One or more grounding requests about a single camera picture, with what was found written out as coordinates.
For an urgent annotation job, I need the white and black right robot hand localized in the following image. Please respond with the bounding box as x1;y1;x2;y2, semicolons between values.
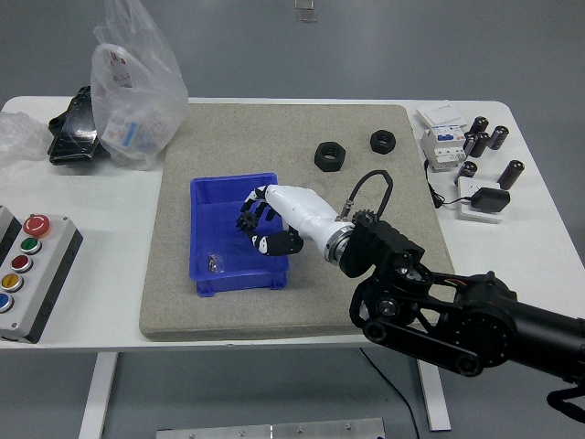
235;184;356;264

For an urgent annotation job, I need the small black gear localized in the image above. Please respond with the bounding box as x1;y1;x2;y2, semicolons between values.
236;210;262;237

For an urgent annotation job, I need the blue plastic bin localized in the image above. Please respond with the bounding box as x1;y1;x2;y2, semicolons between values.
188;171;291;297

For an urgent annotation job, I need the large black hex nut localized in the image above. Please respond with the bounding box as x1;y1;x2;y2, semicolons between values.
313;141;347;173

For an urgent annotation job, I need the small black hex nut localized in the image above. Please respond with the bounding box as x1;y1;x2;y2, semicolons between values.
368;129;397;155

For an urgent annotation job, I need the grey push-button control box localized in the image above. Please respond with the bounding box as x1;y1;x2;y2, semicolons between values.
0;213;85;345

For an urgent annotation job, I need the grey-brown felt mat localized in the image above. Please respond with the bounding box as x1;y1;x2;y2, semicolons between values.
138;103;464;342

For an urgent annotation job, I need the white circuit breaker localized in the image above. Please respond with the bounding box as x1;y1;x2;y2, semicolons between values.
420;126;467;174

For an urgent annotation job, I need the floor outlet cover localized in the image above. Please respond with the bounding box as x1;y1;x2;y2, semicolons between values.
293;0;319;24

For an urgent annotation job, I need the clear plastic bag with boxes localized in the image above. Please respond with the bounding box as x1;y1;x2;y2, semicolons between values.
90;0;190;172

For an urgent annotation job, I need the white table leg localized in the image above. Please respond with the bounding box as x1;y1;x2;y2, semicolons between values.
413;351;453;432
78;351;119;439

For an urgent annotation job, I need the clear bubble wrap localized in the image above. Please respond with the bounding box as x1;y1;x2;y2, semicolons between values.
0;111;54;174

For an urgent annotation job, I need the black adapter cord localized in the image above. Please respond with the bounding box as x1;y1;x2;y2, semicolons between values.
423;159;474;211

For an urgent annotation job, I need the white wall switch panel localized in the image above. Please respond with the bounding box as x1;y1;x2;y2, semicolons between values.
415;103;469;133

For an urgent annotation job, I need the black floor cable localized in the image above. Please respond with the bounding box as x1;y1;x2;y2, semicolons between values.
358;347;421;439

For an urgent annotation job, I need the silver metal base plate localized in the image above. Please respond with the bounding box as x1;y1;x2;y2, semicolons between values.
154;417;386;439

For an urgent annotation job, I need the black wrapped metal bracket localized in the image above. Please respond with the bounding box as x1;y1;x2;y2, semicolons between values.
47;85;111;166

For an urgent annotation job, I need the grey black-edged enclosure box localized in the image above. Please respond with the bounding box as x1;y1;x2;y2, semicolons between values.
0;205;23;266

